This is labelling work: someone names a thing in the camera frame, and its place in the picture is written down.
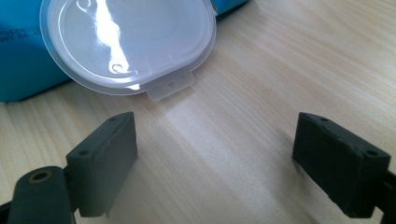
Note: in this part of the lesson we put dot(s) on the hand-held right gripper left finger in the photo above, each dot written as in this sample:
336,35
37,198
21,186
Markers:
102,161

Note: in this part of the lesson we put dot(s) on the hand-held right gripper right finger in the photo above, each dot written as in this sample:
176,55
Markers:
339,165

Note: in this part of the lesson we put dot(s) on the blue wet wipes pack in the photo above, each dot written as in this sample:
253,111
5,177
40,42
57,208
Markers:
21,62

